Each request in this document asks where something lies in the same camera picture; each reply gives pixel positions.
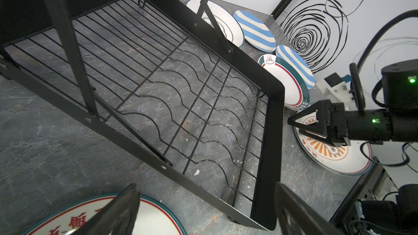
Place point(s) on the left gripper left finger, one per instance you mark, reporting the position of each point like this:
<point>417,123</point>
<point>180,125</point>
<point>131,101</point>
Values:
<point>117,217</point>

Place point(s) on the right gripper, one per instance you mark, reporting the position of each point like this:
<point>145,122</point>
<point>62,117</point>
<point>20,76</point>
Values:
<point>327,114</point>

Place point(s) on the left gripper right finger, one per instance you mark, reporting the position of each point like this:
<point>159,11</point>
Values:
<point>296,217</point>

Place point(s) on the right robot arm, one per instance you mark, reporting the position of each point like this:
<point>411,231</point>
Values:
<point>395,119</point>

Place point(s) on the white plate green red rim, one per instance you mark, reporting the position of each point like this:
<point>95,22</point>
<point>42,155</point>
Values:
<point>297,96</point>

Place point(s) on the orange sunburst plate left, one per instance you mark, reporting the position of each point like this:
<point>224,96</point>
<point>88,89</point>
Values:
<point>153,218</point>

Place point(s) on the orange sunburst plate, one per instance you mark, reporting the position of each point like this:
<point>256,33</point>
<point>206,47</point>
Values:
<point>344,160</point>
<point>153,218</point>

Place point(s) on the orange sunburst plate right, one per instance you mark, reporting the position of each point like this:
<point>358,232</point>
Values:
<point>344,160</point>

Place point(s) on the blue striped plate right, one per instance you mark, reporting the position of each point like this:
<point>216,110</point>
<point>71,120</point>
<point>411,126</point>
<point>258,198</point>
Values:
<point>297,62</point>

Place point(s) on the blue striped plate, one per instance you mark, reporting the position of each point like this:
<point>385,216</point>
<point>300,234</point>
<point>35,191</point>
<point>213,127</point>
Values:
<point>255,31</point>
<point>297,62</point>

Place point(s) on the blue striped plate rear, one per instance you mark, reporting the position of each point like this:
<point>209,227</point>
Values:
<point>255,31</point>

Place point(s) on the white plate black flower outline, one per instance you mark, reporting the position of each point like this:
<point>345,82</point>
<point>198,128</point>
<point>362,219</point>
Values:
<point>228,25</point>

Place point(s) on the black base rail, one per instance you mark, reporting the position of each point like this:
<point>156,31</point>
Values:
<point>364,189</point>

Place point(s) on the black wire dish rack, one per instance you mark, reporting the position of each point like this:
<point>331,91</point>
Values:
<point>100,94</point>

